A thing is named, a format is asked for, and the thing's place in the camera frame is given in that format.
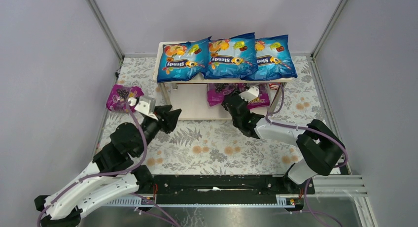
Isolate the purple candy bag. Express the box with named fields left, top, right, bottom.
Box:
left=237, top=83, right=270, bottom=109
left=106, top=84, right=144, bottom=113
left=207, top=83, right=237, bottom=107

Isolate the blue Slendy bag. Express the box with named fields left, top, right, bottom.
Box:
left=154, top=37, right=211, bottom=83
left=202, top=32, right=258, bottom=79
left=244, top=34, right=297, bottom=81

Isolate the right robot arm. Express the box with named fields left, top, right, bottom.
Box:
left=222, top=91, right=348, bottom=194

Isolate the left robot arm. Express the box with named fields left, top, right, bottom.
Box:
left=34, top=102, right=182, bottom=227

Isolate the white wooden two-tier shelf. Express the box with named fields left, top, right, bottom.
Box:
left=153, top=41, right=292, bottom=120

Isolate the red white packet behind shelf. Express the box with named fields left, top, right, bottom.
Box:
left=269, top=83, right=281, bottom=91

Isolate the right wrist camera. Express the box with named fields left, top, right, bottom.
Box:
left=239, top=86, right=260, bottom=102

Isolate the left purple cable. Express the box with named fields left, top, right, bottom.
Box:
left=36, top=101, right=182, bottom=227

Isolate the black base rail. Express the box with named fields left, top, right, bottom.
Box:
left=137, top=174, right=315, bottom=196

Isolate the slotted cable duct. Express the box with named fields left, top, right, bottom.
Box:
left=105, top=195, right=296, bottom=208

